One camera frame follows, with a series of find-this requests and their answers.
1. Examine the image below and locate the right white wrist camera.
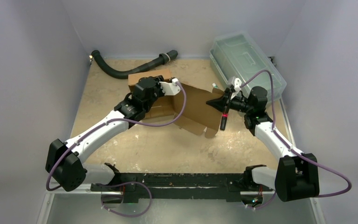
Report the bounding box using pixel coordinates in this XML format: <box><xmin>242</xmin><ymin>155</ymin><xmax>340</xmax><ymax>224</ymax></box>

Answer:
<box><xmin>227</xmin><ymin>77</ymin><xmax>242</xmax><ymax>99</ymax></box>

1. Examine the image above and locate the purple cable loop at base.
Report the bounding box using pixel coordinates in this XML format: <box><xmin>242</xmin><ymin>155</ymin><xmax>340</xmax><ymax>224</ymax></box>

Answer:
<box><xmin>100</xmin><ymin>178</ymin><xmax>155</xmax><ymax>217</ymax></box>

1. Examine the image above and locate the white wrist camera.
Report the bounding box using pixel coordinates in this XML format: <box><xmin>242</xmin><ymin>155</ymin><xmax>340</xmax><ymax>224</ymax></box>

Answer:
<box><xmin>159</xmin><ymin>78</ymin><xmax>181</xmax><ymax>96</ymax></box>
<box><xmin>227</xmin><ymin>77</ymin><xmax>242</xmax><ymax>99</ymax></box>

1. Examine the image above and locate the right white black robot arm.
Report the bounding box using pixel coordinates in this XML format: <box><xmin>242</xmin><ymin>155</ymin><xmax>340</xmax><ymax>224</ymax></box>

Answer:
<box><xmin>206</xmin><ymin>86</ymin><xmax>320</xmax><ymax>202</ymax></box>

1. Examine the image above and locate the black red marker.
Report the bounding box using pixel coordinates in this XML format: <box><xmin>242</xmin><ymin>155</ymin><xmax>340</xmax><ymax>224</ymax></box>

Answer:
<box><xmin>220</xmin><ymin>105</ymin><xmax>229</xmax><ymax>131</ymax></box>

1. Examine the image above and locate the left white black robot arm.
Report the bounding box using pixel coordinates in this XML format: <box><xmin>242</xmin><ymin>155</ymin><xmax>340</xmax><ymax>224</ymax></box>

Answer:
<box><xmin>45</xmin><ymin>76</ymin><xmax>185</xmax><ymax>192</ymax></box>

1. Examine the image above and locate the black corrugated hose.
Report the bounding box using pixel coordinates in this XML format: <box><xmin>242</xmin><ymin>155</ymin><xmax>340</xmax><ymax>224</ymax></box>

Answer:
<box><xmin>91</xmin><ymin>49</ymin><xmax>179</xmax><ymax>80</ymax></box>

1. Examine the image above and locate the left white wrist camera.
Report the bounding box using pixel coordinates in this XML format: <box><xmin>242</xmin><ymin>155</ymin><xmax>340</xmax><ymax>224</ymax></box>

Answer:
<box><xmin>159</xmin><ymin>78</ymin><xmax>181</xmax><ymax>96</ymax></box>

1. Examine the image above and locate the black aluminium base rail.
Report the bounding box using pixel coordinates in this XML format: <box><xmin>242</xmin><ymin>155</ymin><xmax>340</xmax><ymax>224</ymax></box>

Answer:
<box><xmin>89</xmin><ymin>167</ymin><xmax>274</xmax><ymax>203</ymax></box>

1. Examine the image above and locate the clear plastic storage bin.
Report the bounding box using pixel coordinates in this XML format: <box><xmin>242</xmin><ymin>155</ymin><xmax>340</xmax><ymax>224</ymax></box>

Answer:
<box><xmin>209</xmin><ymin>32</ymin><xmax>287</xmax><ymax>105</ymax></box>

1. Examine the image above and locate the brown cardboard box sheet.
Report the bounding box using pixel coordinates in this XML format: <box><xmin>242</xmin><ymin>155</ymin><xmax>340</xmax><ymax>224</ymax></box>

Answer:
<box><xmin>144</xmin><ymin>81</ymin><xmax>223</xmax><ymax>139</ymax></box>

